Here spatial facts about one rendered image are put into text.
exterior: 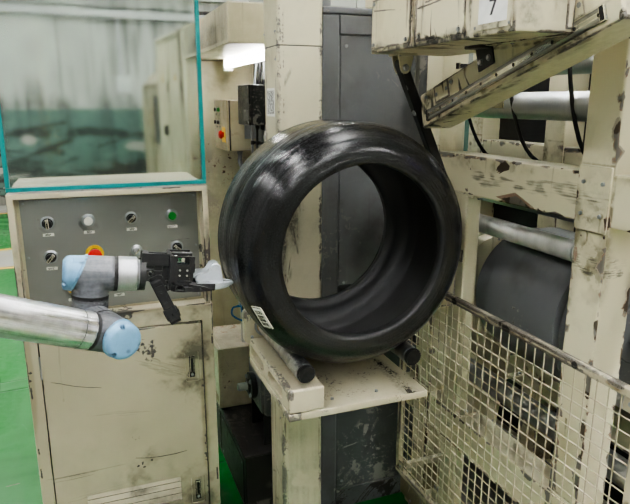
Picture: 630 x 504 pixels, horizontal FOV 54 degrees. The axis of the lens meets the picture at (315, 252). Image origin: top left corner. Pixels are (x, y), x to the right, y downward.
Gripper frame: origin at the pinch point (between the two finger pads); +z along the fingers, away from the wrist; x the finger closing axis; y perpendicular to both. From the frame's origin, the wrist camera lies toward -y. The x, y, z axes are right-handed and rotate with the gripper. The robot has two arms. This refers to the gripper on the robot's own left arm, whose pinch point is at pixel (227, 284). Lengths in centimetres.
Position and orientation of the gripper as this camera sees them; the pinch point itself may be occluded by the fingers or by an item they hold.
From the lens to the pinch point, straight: 142.8
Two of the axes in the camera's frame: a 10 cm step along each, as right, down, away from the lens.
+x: -3.5, -2.2, 9.1
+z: 9.3, 0.4, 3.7
